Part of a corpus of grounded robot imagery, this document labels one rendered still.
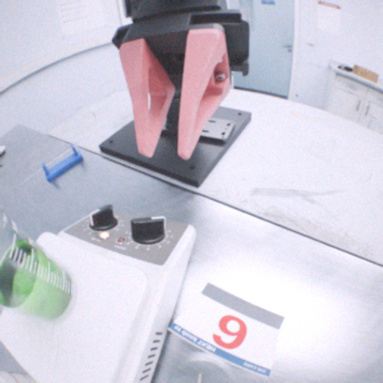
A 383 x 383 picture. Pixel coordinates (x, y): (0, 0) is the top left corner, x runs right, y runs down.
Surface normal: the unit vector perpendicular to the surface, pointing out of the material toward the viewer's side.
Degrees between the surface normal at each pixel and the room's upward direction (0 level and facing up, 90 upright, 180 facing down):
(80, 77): 90
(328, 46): 90
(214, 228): 0
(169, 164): 2
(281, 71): 90
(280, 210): 0
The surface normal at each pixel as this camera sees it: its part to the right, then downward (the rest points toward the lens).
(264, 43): -0.53, 0.65
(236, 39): -0.13, 0.99
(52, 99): 0.84, 0.33
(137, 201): -0.10, -0.68
